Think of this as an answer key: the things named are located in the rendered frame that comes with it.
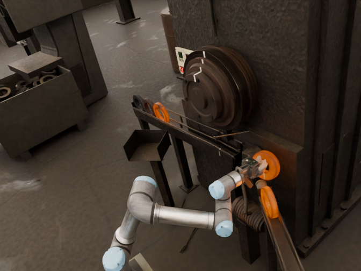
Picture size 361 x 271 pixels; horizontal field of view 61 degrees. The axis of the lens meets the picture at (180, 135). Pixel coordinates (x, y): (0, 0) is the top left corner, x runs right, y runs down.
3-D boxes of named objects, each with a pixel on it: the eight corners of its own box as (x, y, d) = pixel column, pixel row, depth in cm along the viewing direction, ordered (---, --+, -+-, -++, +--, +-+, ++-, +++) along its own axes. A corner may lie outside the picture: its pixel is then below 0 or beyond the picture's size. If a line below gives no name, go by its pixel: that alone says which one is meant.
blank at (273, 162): (253, 148, 165) (250, 149, 163) (279, 152, 153) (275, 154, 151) (255, 175, 168) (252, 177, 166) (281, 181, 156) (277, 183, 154)
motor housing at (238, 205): (250, 243, 214) (244, 190, 184) (275, 265, 198) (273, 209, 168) (237, 256, 209) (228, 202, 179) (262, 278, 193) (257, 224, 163)
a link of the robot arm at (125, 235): (106, 257, 169) (131, 190, 140) (113, 235, 182) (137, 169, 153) (127, 263, 171) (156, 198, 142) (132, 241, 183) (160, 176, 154)
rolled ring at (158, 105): (150, 105, 251) (153, 102, 253) (160, 125, 255) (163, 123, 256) (158, 102, 235) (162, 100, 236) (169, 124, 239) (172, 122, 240)
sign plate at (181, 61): (182, 71, 211) (177, 46, 201) (207, 80, 193) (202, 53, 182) (179, 73, 210) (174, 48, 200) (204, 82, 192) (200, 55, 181)
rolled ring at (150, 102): (149, 100, 248) (152, 98, 249) (139, 98, 263) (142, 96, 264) (157, 120, 255) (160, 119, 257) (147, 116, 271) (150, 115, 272)
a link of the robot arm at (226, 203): (216, 222, 147) (214, 205, 141) (215, 205, 156) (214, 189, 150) (232, 221, 146) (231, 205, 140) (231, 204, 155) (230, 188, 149)
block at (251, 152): (255, 173, 190) (253, 142, 176) (266, 179, 184) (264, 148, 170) (244, 182, 185) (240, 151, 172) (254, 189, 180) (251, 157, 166)
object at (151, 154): (158, 195, 269) (135, 129, 229) (186, 199, 260) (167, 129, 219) (149, 214, 254) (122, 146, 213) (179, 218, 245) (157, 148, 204)
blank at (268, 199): (271, 213, 159) (265, 215, 159) (264, 184, 160) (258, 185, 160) (281, 220, 144) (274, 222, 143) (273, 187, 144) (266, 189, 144)
